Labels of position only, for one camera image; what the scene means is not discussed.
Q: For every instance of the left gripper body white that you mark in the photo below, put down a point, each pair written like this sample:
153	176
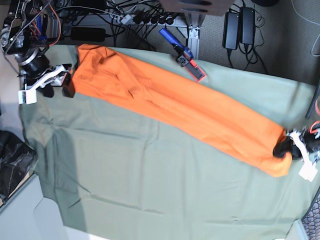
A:
308	170

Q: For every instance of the aluminium frame post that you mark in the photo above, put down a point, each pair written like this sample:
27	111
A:
194	24

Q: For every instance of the black power brick left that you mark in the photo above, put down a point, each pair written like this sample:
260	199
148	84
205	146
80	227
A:
88	34

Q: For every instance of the blue and red corner clamp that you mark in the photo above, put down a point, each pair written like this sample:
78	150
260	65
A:
40	30

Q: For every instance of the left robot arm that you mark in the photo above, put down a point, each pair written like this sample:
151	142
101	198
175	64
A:
311	137

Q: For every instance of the black power adapter brick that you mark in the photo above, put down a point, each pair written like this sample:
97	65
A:
230	31

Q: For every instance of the blue clamp on table edge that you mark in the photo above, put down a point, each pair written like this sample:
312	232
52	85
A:
185	57

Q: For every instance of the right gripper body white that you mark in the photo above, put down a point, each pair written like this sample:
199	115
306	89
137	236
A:
52	77

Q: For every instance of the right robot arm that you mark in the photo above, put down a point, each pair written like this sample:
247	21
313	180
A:
23	36

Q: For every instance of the green table cloth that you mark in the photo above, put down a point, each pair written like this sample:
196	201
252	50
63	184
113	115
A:
119	175

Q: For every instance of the black plastic bag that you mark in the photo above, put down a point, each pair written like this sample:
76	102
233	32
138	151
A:
16	160

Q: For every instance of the black power strip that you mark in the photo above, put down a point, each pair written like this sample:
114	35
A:
134	19

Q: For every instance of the orange T-shirt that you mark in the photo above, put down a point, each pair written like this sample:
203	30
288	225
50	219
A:
206	114

